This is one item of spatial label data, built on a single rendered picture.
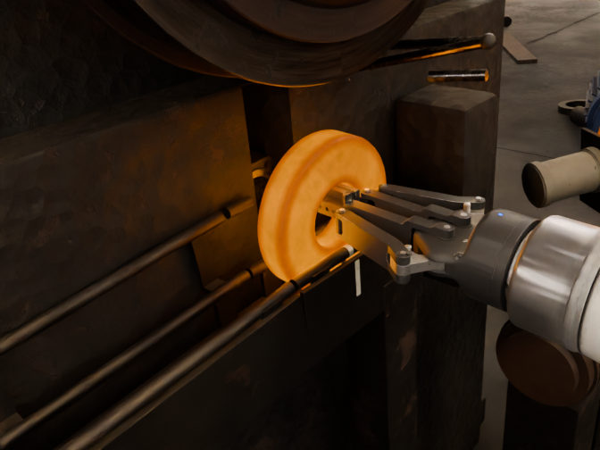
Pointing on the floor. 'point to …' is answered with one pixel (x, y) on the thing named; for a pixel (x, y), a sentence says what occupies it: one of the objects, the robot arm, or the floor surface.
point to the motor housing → (546, 393)
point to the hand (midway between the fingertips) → (326, 195)
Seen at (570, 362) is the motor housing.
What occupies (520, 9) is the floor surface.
